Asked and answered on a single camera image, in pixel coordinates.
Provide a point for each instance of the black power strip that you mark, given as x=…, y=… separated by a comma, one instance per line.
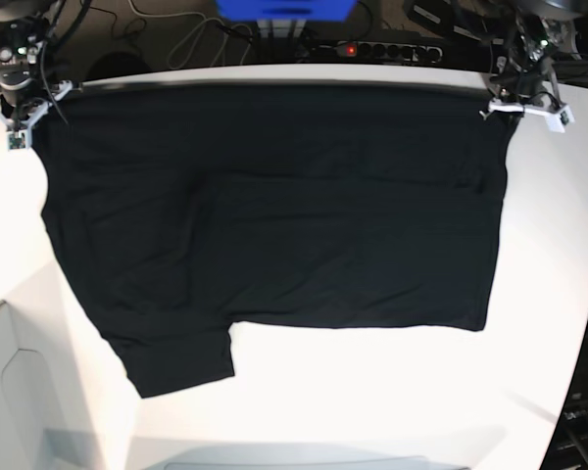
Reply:
x=381, y=52

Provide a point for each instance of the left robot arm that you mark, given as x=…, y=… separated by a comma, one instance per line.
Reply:
x=539, y=31

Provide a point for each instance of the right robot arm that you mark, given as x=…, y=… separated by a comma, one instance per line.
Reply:
x=30, y=77

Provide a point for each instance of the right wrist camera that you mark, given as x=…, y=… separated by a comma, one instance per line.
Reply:
x=15, y=141

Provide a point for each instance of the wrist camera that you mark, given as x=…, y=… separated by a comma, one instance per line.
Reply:
x=15, y=141
x=559, y=120

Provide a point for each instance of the blue box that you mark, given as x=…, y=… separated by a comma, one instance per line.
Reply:
x=312, y=10

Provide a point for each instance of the black T-shirt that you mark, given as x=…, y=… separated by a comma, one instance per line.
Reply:
x=175, y=213

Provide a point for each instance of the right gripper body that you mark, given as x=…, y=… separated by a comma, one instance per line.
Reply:
x=23, y=106

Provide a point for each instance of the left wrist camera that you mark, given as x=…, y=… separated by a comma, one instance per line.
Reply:
x=559, y=120

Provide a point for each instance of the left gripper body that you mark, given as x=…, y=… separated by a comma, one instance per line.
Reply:
x=533, y=91

